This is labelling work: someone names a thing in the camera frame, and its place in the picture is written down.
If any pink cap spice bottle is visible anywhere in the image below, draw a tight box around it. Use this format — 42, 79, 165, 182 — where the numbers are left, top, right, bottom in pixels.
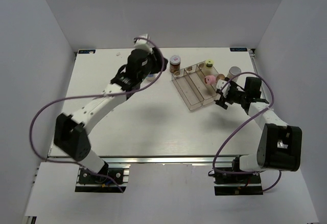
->
204, 74, 225, 85

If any yellow cap spice bottle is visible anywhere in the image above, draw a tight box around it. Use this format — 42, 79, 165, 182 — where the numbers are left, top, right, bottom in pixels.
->
202, 59, 214, 76

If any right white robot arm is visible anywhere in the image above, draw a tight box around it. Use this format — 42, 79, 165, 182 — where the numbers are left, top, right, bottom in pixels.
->
213, 77, 302, 183

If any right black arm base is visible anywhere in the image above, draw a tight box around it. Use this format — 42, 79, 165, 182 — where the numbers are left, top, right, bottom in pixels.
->
208, 155, 263, 196

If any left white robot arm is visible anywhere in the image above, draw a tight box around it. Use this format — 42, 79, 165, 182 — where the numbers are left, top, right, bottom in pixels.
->
54, 48, 168, 183

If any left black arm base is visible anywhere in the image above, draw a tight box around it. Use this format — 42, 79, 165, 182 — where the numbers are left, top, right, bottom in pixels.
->
75, 164, 130, 193

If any left silver lid pearl jar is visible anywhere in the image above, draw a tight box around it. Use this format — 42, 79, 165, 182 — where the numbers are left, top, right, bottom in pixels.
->
146, 74, 156, 82

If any silver lid pearl jar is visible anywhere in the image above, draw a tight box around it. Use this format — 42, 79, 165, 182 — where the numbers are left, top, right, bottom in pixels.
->
146, 74, 156, 82
226, 66, 242, 80

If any right silver lid pearl jar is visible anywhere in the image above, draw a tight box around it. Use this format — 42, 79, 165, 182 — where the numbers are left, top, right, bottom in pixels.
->
226, 66, 242, 80

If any clear acrylic organizer tray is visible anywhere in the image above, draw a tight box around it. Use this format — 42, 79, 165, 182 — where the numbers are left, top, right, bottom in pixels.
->
172, 61, 219, 111

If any right red label spice jar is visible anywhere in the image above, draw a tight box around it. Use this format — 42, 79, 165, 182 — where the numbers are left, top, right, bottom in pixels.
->
169, 55, 181, 73

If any right blue corner sticker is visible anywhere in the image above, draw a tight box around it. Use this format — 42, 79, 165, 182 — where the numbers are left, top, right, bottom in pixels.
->
229, 47, 248, 52

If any blue corner sticker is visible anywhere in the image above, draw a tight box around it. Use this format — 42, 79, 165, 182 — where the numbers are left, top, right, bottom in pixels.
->
229, 47, 248, 52
78, 49, 96, 54

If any left blue corner sticker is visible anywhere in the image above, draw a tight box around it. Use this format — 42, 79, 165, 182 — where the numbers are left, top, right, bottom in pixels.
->
78, 49, 96, 54

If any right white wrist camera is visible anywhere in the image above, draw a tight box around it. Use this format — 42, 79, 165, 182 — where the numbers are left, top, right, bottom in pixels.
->
216, 79, 230, 98

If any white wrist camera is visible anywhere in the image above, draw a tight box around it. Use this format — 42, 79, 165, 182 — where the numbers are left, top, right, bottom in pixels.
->
133, 34, 152, 54
216, 79, 230, 98

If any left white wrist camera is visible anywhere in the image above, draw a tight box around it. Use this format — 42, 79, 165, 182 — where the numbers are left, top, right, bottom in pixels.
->
133, 34, 152, 54

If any aluminium front frame rail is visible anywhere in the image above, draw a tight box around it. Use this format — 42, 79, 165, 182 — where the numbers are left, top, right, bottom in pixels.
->
47, 155, 236, 165

